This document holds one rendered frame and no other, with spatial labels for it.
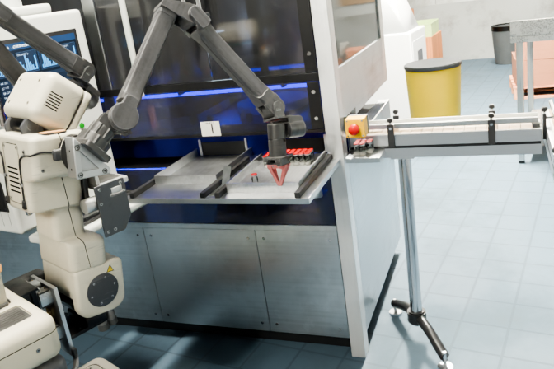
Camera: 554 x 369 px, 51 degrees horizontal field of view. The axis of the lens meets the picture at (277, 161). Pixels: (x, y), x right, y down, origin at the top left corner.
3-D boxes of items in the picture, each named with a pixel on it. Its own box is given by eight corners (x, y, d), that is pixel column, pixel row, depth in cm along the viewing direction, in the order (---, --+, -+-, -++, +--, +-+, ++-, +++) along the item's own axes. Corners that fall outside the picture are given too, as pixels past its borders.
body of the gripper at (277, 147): (293, 158, 192) (292, 136, 190) (281, 164, 182) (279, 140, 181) (275, 158, 194) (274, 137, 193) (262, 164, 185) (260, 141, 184)
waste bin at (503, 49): (526, 58, 852) (525, 21, 837) (522, 63, 817) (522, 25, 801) (494, 60, 874) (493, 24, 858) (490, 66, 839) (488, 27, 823)
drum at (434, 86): (472, 140, 508) (469, 56, 487) (454, 156, 473) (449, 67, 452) (422, 138, 536) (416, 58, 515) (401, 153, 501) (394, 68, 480)
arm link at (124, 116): (155, -3, 176) (166, -16, 167) (194, 20, 182) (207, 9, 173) (96, 128, 163) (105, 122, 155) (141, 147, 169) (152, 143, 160)
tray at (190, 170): (197, 156, 249) (195, 148, 248) (252, 155, 239) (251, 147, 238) (156, 184, 218) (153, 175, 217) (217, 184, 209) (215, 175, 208)
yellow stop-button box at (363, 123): (350, 133, 220) (349, 114, 218) (369, 132, 217) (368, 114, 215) (345, 138, 213) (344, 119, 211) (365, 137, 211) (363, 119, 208)
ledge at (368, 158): (354, 151, 230) (353, 147, 229) (387, 151, 225) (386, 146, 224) (345, 163, 217) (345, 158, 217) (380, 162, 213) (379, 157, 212)
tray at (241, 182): (262, 161, 228) (260, 152, 227) (326, 159, 219) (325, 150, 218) (227, 193, 198) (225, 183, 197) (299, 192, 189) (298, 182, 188)
